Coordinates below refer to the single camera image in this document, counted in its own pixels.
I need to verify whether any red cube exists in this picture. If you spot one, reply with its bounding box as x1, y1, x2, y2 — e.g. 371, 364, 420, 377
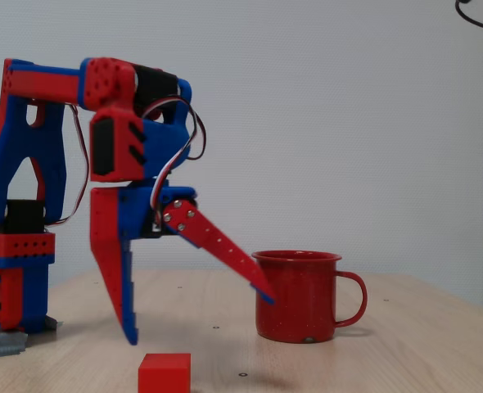
138, 353, 192, 393

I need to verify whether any red white black servo cable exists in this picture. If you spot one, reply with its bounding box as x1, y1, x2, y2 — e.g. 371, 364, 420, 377
141, 96, 207, 214
47, 104, 92, 227

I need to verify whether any grey metal table clamp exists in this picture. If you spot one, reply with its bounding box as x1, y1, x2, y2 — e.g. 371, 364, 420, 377
0, 330, 29, 360

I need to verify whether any red enamel mug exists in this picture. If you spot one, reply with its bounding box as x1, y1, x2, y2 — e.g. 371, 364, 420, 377
251, 250, 368, 344

